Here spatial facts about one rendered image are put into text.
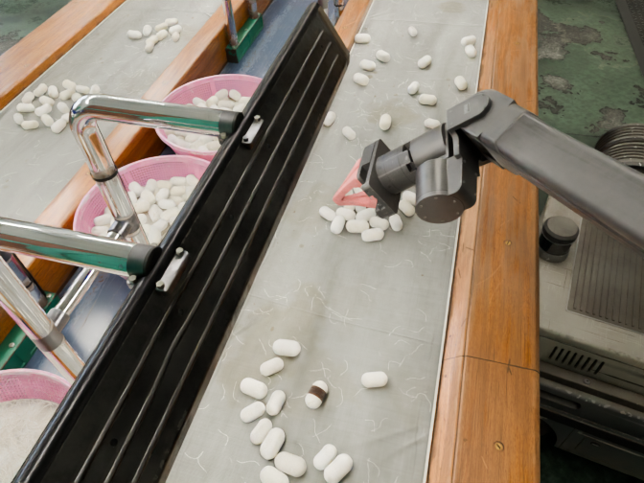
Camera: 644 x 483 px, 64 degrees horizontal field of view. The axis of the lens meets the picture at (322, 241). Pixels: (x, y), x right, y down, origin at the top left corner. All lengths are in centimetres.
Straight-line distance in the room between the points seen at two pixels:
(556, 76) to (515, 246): 202
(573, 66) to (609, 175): 239
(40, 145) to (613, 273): 121
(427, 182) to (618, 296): 68
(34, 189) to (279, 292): 52
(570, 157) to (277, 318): 43
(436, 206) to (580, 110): 200
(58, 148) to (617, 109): 223
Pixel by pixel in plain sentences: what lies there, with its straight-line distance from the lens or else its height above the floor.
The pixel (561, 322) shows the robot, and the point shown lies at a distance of 114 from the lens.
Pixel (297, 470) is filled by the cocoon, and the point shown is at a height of 76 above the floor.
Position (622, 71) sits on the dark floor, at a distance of 295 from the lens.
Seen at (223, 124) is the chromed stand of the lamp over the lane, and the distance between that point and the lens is 44.
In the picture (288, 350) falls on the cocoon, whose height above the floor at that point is 76.
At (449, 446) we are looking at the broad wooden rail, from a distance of 65.
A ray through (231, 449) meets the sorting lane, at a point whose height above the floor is 74.
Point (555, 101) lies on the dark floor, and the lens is 262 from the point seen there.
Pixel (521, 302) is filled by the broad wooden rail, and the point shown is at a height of 76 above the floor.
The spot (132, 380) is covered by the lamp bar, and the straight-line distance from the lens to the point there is 32.
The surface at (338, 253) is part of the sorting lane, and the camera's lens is 82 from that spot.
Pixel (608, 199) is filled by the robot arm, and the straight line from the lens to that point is 51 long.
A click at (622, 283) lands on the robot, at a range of 125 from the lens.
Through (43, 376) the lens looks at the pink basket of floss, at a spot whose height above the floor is 77.
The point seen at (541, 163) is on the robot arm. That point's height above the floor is 102.
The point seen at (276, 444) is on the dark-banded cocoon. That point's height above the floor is 76.
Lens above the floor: 137
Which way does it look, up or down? 49 degrees down
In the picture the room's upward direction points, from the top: 3 degrees counter-clockwise
